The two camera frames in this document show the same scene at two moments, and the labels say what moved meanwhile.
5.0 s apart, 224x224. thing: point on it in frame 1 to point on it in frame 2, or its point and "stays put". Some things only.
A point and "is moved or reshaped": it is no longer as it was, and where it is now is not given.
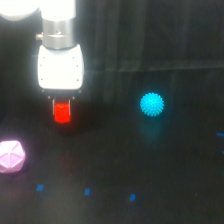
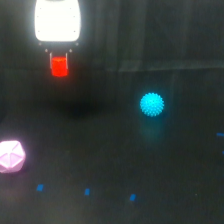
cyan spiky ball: [151, 104] stays put
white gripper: [60, 69] to [57, 21]
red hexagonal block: [62, 112] is moved or reshaped
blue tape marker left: [39, 187] stays put
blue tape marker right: [132, 197] stays put
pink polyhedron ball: [12, 156] stays put
